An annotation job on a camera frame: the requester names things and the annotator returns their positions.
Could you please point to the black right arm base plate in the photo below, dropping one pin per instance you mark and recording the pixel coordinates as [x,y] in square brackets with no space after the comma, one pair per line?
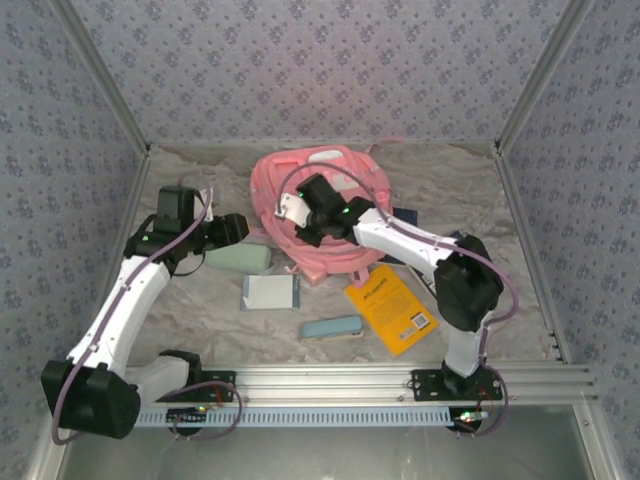
[425,385]

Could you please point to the dark blue book yellow label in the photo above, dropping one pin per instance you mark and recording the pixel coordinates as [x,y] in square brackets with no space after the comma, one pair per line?
[406,216]

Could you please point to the grey metal panel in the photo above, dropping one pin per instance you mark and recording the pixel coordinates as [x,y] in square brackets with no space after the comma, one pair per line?
[325,455]

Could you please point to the marble pattern table cover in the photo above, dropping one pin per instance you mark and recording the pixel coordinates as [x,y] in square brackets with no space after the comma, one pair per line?
[325,350]

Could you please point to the pink backpack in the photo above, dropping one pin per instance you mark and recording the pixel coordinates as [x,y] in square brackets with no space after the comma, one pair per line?
[270,175]

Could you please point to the green pencil case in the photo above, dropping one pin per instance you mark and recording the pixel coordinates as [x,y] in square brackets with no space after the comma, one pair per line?
[240,257]

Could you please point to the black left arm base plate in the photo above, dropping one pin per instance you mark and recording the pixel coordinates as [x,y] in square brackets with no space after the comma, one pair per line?
[225,377]

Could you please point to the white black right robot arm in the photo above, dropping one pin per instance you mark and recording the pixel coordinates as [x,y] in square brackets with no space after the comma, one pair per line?
[400,240]

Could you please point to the white blue notebook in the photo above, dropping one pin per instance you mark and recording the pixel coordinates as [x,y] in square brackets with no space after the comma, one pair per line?
[270,292]

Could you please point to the black circuit board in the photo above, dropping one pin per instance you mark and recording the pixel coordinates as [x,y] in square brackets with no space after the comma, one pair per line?
[187,415]
[467,419]

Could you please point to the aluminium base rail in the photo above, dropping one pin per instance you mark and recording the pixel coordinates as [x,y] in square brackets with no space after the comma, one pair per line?
[325,382]

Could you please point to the aluminium side rail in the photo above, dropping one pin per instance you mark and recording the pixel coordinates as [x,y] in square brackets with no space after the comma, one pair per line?
[134,200]
[522,225]

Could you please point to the light blue pencil box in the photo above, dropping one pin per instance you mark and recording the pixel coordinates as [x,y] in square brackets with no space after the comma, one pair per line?
[327,327]

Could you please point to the dark blue patterned book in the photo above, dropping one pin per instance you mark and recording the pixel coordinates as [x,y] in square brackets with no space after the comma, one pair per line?
[422,282]

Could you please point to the aluminium frame post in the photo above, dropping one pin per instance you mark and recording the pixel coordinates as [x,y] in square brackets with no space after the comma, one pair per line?
[102,75]
[542,75]

